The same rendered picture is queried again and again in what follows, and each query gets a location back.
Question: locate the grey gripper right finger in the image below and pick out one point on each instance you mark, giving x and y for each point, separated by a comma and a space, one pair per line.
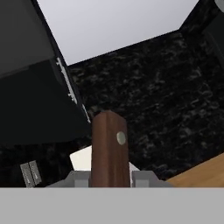
143, 179

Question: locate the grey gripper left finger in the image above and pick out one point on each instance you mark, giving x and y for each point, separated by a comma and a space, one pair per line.
78, 179

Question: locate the grey wall outlet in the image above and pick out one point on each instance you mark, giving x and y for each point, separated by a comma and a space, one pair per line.
30, 173

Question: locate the white flat object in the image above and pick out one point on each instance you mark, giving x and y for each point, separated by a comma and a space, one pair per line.
82, 159

